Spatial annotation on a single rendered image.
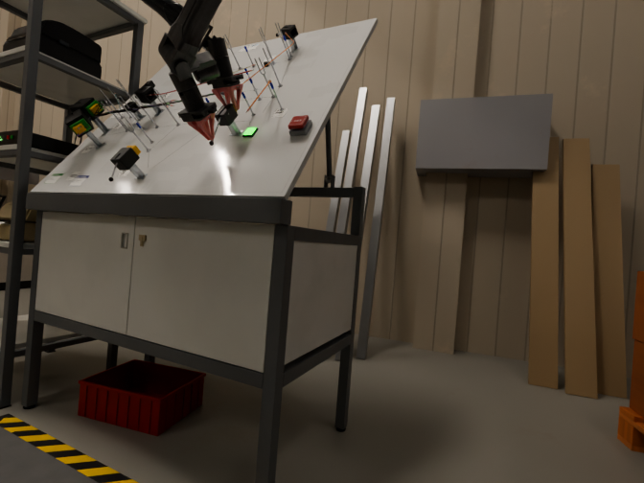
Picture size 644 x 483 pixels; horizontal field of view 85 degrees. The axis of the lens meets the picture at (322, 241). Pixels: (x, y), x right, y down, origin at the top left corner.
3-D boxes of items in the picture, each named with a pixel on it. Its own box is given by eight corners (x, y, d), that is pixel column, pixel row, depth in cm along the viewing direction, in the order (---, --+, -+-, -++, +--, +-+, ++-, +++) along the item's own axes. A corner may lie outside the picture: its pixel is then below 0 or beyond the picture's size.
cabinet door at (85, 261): (125, 334, 117) (134, 217, 117) (34, 310, 141) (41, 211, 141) (130, 333, 119) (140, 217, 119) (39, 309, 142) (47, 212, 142)
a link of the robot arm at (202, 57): (157, 40, 89) (173, 65, 87) (200, 25, 92) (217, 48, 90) (172, 77, 100) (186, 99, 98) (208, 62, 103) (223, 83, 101)
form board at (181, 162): (33, 195, 141) (29, 192, 140) (172, 63, 196) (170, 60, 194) (287, 201, 91) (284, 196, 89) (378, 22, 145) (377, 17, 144)
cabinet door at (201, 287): (261, 374, 93) (273, 224, 93) (124, 335, 117) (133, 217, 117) (266, 371, 96) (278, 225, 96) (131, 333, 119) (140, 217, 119)
